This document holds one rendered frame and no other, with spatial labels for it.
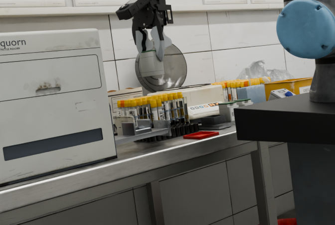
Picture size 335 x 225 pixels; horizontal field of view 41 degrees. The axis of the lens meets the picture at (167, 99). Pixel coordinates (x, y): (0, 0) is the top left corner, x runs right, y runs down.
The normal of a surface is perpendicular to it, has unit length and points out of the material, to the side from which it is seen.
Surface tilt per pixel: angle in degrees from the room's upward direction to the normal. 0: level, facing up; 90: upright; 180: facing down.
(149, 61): 90
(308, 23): 98
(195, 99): 90
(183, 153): 90
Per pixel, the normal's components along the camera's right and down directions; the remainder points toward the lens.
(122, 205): 0.60, -0.04
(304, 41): -0.63, 0.27
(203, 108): 0.07, -0.90
